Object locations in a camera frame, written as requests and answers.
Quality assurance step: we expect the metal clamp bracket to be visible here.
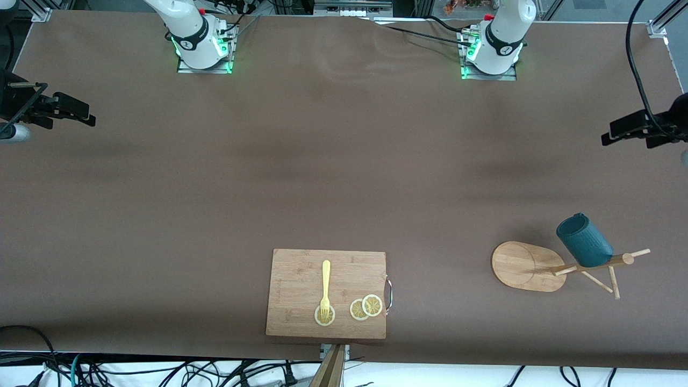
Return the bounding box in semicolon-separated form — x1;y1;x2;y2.
320;344;350;362

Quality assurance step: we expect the teal ribbed cup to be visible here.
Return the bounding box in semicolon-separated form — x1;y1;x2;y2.
556;212;614;268

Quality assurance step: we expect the thick black cable loop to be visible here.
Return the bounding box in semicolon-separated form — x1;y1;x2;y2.
0;325;61;387

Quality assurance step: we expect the yellow plastic fork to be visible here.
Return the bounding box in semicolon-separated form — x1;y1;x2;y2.
319;260;332;321

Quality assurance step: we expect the bamboo cutting board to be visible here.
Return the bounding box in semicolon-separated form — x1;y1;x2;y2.
266;248;388;340

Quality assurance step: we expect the orange red object pile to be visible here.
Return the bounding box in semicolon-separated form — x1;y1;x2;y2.
445;0;487;14

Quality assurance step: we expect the grey metal frame rail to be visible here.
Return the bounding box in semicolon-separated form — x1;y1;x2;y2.
314;0;393;17

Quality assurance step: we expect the wooden cup rack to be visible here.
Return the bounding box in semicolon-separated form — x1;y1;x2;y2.
491;241;651;300

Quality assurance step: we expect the wooden post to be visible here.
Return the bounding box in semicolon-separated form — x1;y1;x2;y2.
309;344;346;387

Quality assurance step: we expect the brown table cover sheet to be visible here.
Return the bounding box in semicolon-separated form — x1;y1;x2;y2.
0;11;688;371

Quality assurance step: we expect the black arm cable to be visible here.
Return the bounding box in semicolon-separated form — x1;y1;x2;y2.
3;83;49;132
626;0;659;127

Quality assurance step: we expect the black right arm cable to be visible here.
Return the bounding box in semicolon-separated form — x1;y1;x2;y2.
3;83;49;132

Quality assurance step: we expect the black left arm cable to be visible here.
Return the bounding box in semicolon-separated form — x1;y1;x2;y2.
626;0;659;127

